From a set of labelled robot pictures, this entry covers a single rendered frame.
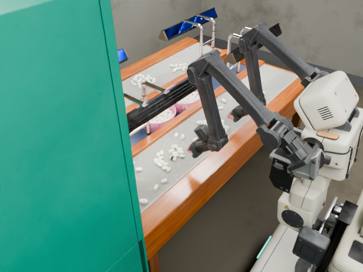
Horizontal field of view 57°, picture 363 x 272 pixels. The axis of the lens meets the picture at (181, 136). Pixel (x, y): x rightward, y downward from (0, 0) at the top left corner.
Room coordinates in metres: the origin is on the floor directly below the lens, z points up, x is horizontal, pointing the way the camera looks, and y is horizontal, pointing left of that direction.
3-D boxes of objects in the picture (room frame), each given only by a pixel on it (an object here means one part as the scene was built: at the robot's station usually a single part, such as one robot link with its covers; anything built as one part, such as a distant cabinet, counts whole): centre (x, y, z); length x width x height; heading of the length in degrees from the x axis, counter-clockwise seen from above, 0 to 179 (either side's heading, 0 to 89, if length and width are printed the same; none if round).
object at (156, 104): (1.39, 0.13, 1.08); 0.62 x 0.08 x 0.07; 139
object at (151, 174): (1.68, -0.20, 0.73); 1.81 x 0.30 x 0.02; 139
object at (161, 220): (1.54, -0.36, 0.67); 1.81 x 0.12 x 0.19; 139
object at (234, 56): (2.12, -0.50, 1.08); 0.62 x 0.08 x 0.07; 139
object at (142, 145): (1.79, -0.07, 0.71); 1.81 x 0.05 x 0.11; 139
